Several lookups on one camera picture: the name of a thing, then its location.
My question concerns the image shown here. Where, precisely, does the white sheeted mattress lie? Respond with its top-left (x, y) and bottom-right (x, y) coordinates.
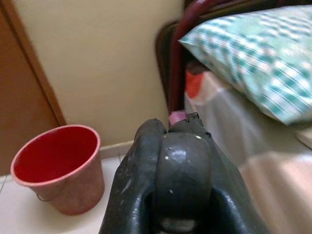
top-left (183, 70), bottom-right (312, 234)

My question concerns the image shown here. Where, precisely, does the small pink object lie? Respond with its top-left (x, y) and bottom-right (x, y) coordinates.
top-left (169, 111), bottom-right (188, 125)

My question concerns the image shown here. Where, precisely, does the brown wooden door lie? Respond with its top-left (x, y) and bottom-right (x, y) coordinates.
top-left (0, 7), bottom-right (59, 176)

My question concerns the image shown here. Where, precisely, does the thin wire bucket handle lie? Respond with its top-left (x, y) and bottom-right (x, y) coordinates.
top-left (36, 187), bottom-right (64, 202)

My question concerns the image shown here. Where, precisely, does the red plastic bucket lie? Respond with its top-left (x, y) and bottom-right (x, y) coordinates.
top-left (10, 124), bottom-right (105, 216)

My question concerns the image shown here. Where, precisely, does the green white checked pillow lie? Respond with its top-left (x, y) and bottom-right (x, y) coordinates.
top-left (178, 5), bottom-right (312, 126)

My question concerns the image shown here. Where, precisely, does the orange red cloth patch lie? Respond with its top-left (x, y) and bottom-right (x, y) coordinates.
top-left (185, 69), bottom-right (206, 98)

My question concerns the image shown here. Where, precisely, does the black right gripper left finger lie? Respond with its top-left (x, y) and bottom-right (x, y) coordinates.
top-left (98, 118), bottom-right (168, 234)

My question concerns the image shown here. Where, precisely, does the brown wooden door frame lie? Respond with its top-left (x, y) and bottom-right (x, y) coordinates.
top-left (1, 0), bottom-right (67, 125)

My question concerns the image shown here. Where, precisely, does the dark red metal bed frame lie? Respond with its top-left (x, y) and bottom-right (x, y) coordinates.
top-left (155, 0), bottom-right (312, 115)

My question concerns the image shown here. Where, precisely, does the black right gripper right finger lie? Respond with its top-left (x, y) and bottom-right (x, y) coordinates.
top-left (171, 112), bottom-right (257, 234)

